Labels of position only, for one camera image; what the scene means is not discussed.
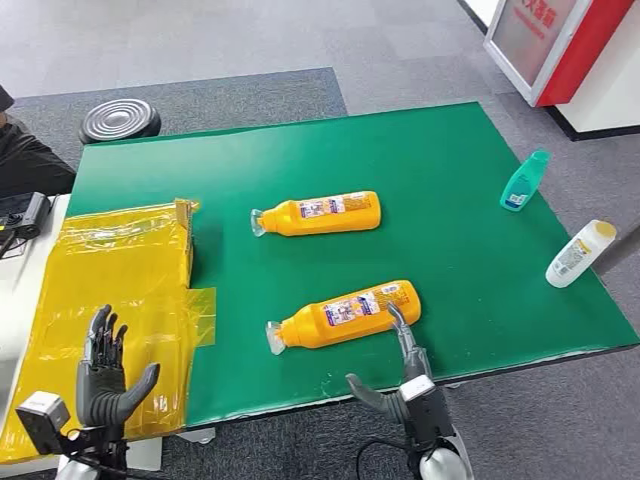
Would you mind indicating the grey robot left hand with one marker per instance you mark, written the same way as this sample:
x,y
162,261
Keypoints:
x,y
103,394

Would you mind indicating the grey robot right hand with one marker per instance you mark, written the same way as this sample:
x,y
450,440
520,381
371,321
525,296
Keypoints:
x,y
425,420

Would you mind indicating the orange bottle with clear cap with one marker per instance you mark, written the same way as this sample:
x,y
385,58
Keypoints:
x,y
345,318
324,213

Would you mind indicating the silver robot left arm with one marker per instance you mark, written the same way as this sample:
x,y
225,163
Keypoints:
x,y
75,469

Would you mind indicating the white bottle with yellow cap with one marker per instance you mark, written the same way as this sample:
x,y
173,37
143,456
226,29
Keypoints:
x,y
575,257

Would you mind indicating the teal plastic bottle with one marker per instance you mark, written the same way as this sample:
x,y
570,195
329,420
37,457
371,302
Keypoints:
x,y
525,180

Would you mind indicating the yellow plastic wrapped box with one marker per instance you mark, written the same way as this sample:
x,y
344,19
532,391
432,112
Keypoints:
x,y
120,278

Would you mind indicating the white table foot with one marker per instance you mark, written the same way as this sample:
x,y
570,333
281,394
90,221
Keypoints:
x,y
198,435

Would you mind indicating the black device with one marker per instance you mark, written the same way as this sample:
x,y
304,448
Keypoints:
x,y
25,215

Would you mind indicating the green table mat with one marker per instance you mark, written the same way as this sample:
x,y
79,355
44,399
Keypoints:
x,y
450,199

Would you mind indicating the person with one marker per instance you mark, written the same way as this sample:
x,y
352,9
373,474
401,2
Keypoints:
x,y
25,162

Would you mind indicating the black round stool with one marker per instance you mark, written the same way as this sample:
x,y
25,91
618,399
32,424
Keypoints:
x,y
120,121

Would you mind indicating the red and white sign stand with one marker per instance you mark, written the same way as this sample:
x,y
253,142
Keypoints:
x,y
564,46

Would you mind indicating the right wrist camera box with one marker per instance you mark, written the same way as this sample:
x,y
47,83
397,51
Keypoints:
x,y
416,388

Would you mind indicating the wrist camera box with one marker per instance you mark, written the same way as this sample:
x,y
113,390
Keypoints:
x,y
42,420
416,388

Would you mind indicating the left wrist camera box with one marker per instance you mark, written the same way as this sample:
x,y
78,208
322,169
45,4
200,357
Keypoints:
x,y
42,420

